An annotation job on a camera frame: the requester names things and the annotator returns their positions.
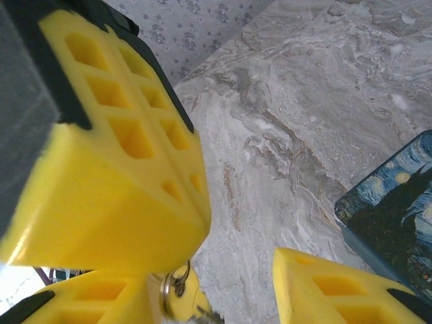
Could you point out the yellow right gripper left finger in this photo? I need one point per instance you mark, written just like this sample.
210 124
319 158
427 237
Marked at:
101 298

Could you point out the yellow-headed key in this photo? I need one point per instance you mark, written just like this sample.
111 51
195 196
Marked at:
189 303

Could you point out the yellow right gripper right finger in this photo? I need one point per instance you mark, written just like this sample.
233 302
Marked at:
303 290

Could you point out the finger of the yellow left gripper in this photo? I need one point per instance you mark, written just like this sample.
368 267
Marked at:
182 148
101 202

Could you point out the starry night painting box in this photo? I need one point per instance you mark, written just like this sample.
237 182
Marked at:
398 209

